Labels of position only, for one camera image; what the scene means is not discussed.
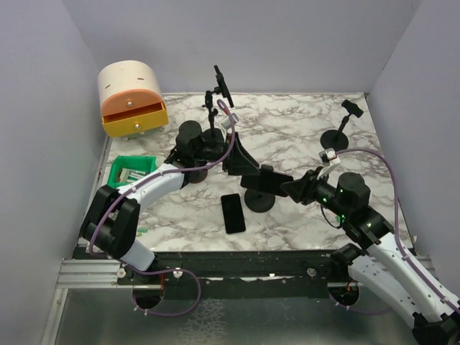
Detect black front rail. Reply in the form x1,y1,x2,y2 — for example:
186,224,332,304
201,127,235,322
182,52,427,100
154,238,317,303
117,250,351,300

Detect green plastic bin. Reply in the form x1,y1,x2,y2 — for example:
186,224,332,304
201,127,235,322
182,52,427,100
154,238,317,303
106,156,157,188

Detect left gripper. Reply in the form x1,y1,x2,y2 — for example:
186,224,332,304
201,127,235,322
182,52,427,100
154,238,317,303
193,131,260,175

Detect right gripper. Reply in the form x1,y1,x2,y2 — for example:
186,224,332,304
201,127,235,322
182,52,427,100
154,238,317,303
281,165,350,219

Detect beige drawer cabinet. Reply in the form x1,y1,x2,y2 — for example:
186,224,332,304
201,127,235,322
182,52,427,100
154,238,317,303
98,60,162,106

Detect orange upper drawer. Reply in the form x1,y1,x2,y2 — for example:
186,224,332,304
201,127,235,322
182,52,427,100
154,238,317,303
101,88,165,124

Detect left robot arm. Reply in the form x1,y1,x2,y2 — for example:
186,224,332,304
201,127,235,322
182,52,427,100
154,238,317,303
80,120,259,284

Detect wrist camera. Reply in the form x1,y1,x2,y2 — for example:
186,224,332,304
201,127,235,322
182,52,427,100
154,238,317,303
219,113,239,132
318,148,341,179

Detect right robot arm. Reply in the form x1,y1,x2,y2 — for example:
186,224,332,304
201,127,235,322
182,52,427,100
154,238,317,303
280,170,459,344

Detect black phone back left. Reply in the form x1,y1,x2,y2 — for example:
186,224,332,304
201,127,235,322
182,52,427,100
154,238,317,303
213,65,234,108

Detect grey black phone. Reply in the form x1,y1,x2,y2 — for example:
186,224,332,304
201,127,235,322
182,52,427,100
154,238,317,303
221,193,246,234

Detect black phone stand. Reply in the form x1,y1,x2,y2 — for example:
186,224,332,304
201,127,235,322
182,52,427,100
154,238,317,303
320,99,364,152

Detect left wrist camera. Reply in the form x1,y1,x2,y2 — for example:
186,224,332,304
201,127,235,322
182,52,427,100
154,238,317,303
219,113,239,132

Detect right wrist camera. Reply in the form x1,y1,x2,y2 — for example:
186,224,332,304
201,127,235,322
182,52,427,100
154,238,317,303
318,148,341,179

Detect yellow lower drawer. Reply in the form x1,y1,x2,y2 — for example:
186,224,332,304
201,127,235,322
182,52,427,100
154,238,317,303
102,103,169,137

